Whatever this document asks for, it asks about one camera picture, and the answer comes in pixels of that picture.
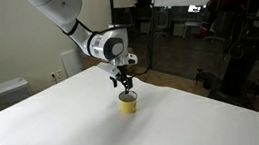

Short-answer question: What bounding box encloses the yellow enamel mug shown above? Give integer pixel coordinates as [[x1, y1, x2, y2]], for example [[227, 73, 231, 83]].
[[117, 89, 141, 116]]

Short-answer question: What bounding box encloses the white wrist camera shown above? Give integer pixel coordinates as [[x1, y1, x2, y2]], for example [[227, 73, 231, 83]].
[[123, 52, 140, 68]]

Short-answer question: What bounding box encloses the white paper table cover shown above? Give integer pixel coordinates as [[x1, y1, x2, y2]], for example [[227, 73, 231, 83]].
[[0, 44, 259, 145]]

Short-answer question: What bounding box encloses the white wall outlet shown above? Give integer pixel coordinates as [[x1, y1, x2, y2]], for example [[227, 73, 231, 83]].
[[49, 68, 65, 84]]

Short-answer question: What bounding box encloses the white office chair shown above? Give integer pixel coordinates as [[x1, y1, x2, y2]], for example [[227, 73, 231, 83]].
[[153, 10, 173, 41]]

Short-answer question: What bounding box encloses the white air purifier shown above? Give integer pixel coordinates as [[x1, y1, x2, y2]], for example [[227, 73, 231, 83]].
[[0, 74, 35, 114]]

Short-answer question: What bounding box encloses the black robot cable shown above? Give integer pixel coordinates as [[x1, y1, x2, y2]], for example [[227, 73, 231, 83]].
[[123, 28, 158, 77]]

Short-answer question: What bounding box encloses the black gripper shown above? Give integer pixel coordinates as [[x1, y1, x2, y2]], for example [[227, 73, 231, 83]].
[[96, 58, 135, 98]]

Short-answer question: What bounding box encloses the lit computer monitor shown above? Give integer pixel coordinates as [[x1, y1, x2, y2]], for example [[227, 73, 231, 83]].
[[186, 2, 204, 15]]

